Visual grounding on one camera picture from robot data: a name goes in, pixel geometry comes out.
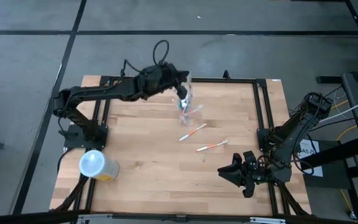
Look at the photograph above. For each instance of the white paper sheet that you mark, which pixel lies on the white paper sheet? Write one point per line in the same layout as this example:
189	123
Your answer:
317	171

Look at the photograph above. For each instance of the white label strip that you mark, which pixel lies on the white label strip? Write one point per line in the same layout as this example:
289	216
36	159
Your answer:
267	220

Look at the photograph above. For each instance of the short black floor bar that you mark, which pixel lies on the short black floor bar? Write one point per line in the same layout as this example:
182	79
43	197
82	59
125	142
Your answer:
328	80

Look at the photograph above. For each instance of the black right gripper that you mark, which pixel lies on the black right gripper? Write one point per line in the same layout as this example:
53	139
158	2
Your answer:
255	172

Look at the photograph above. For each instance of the orange white toothbrush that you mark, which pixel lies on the orange white toothbrush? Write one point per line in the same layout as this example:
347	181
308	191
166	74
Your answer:
212	145
196	109
193	132

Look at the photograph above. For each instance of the black metal table frame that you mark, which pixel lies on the black metal table frame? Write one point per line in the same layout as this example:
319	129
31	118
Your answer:
228	80

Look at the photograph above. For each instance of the black stand bar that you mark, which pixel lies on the black stand bar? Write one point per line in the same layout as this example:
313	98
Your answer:
337	152

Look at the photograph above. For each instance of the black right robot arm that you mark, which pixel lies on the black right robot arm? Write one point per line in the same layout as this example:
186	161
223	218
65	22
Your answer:
294	133

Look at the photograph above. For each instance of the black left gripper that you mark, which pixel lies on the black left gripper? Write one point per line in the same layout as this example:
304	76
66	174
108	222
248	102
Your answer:
157	81

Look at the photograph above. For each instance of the clear acrylic holder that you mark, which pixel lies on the clear acrylic holder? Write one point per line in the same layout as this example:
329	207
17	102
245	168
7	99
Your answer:
194	119

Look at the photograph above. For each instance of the white lidded yellow canister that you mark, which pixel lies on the white lidded yellow canister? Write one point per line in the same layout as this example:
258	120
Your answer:
93	165

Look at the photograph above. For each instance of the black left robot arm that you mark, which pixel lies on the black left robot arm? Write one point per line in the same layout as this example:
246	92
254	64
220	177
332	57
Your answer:
104	90

